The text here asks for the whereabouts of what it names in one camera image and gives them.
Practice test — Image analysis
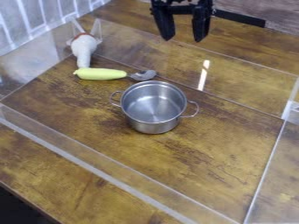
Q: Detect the white plush mushroom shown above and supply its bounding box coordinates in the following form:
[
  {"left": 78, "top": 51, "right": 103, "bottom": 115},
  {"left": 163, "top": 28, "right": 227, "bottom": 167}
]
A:
[{"left": 67, "top": 33, "right": 99, "bottom": 68}]

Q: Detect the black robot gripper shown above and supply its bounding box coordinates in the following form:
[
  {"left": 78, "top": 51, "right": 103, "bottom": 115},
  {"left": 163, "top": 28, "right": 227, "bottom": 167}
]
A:
[{"left": 151, "top": 0, "right": 214, "bottom": 42}]

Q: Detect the silver steel pot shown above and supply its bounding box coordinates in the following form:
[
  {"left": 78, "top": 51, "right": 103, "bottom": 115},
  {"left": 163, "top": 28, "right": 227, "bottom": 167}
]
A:
[{"left": 108, "top": 80, "right": 200, "bottom": 134}]

